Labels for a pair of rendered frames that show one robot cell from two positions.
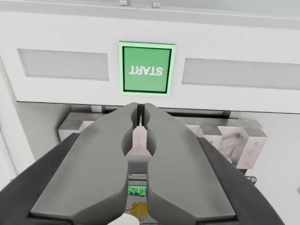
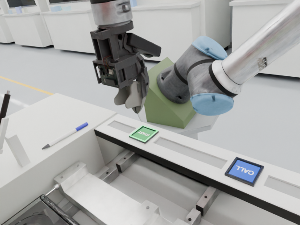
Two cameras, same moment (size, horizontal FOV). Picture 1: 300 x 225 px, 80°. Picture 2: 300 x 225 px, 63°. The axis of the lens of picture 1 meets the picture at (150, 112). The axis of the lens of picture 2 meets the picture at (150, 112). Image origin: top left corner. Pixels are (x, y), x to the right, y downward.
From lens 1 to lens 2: 0.59 m
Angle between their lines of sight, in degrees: 86
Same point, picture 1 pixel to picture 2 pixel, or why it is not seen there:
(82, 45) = (131, 124)
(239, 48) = (179, 139)
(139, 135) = (106, 195)
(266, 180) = not seen: outside the picture
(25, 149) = (71, 139)
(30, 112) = (89, 138)
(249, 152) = not seen: outside the picture
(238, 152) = not seen: outside the picture
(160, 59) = (151, 132)
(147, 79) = (141, 135)
